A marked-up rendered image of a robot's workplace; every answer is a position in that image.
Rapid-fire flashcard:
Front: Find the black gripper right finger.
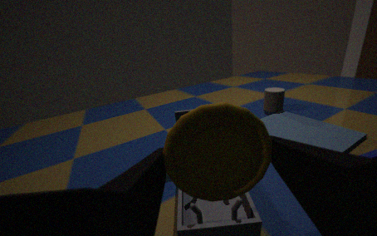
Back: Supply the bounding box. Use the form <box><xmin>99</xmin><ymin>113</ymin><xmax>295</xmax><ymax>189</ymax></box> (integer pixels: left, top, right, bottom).
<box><xmin>270</xmin><ymin>135</ymin><xmax>377</xmax><ymax>236</ymax></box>

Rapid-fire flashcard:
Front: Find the yellow round plate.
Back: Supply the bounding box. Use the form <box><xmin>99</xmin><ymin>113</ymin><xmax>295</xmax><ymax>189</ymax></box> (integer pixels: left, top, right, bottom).
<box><xmin>163</xmin><ymin>102</ymin><xmax>272</xmax><ymax>201</ymax></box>

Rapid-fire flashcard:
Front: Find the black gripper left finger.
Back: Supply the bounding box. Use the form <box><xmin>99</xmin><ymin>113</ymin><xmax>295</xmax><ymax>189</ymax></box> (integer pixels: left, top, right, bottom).
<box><xmin>0</xmin><ymin>148</ymin><xmax>166</xmax><ymax>236</ymax></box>

